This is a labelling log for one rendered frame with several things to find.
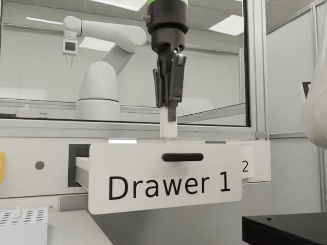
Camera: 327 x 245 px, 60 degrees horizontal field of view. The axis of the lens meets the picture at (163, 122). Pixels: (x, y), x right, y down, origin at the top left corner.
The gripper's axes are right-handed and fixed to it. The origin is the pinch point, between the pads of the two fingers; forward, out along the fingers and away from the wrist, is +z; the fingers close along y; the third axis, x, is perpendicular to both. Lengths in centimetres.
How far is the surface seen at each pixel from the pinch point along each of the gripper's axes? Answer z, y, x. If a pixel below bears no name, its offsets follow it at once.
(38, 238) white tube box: 20.2, 3.7, -25.2
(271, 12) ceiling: -187, -231, 267
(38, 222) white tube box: 17.7, 3.7, -25.3
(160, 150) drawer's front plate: 6.0, 10.8, -6.5
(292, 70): -62, -115, 170
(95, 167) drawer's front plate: 8.6, 10.8, -17.6
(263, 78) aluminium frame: -21, -23, 50
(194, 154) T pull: 6.7, 14.4, -1.9
